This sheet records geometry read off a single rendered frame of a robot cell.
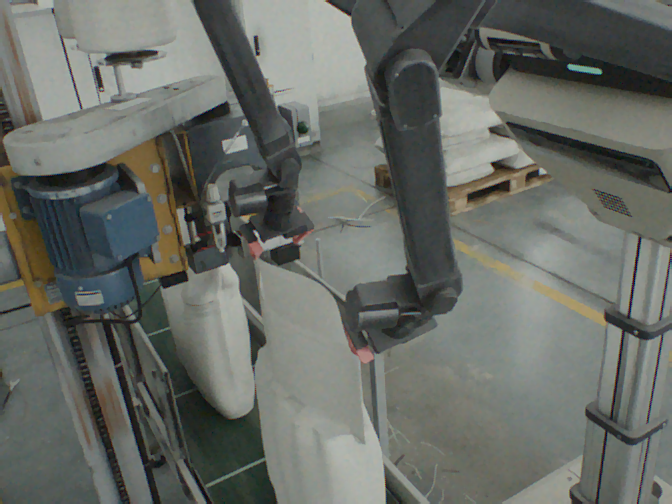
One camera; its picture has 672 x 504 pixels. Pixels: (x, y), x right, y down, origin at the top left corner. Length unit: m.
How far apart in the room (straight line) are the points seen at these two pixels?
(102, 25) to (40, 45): 2.93
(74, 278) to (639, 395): 1.12
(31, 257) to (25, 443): 1.56
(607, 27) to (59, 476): 2.38
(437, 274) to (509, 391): 1.91
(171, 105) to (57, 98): 2.84
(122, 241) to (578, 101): 0.76
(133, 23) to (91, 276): 0.44
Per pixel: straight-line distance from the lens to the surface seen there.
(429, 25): 0.52
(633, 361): 1.42
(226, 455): 1.93
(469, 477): 2.34
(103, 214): 1.10
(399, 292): 0.86
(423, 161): 0.64
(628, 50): 0.65
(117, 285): 1.23
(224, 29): 1.05
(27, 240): 1.39
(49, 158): 1.12
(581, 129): 1.04
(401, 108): 0.54
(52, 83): 4.09
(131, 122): 1.20
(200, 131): 1.40
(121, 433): 1.72
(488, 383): 2.72
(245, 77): 1.09
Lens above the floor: 1.68
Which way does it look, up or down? 26 degrees down
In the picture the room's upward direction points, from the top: 5 degrees counter-clockwise
